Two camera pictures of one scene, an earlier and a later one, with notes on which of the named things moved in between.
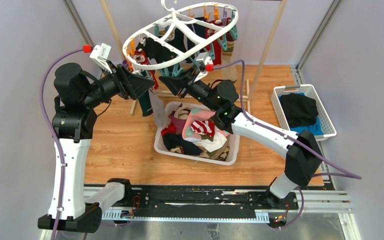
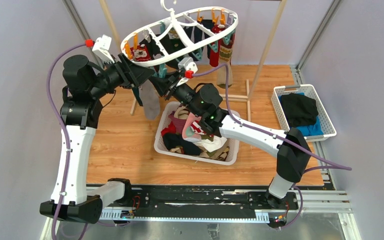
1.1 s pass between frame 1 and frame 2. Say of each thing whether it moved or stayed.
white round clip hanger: moved
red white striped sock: stayed
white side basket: stayed
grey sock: moved
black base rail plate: stayed
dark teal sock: moved
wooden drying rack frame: stayed
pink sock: stayed
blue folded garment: stayed
